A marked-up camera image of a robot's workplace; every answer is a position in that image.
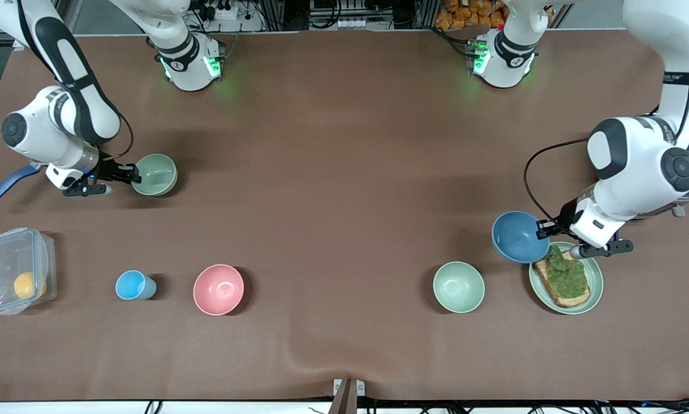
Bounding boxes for clear plastic lidded container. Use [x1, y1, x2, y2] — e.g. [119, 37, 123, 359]
[0, 228, 58, 316]

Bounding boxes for metal table bracket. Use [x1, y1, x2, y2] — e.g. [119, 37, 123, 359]
[332, 378, 366, 414]

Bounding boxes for light blue cup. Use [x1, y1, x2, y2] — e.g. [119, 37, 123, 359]
[115, 270, 157, 301]

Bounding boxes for white power strip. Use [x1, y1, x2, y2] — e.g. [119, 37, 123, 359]
[310, 16, 380, 30]
[198, 0, 265, 32]

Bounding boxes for pale green plate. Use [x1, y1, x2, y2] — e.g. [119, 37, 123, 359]
[529, 241, 604, 315]

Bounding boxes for orange snack bags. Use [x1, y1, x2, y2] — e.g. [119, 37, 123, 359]
[435, 0, 509, 30]

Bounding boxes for brown toast slice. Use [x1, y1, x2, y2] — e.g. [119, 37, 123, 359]
[533, 250, 591, 308]

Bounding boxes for yellow lemon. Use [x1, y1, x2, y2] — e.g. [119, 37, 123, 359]
[14, 271, 47, 300]

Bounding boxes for beige metal toaster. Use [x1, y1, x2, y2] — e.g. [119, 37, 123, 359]
[632, 184, 689, 220]

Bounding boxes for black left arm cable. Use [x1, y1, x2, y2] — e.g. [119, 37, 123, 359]
[523, 138, 590, 231]

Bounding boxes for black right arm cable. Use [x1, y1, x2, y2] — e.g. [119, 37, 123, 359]
[100, 112, 134, 162]

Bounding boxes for blue bowl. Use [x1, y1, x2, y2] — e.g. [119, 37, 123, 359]
[491, 211, 551, 264]

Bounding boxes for black saucepan with blue handle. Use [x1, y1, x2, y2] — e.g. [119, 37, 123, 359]
[0, 164, 40, 209]

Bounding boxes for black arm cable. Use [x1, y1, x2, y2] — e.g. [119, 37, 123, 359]
[100, 112, 134, 162]
[523, 138, 590, 231]

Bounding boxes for pale green bowl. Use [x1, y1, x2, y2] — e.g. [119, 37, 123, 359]
[131, 154, 178, 197]
[432, 261, 485, 314]

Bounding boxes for green lettuce leaf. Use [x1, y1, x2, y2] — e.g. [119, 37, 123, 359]
[546, 245, 588, 298]

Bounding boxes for pink bowl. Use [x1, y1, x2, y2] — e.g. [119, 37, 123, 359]
[193, 264, 245, 316]

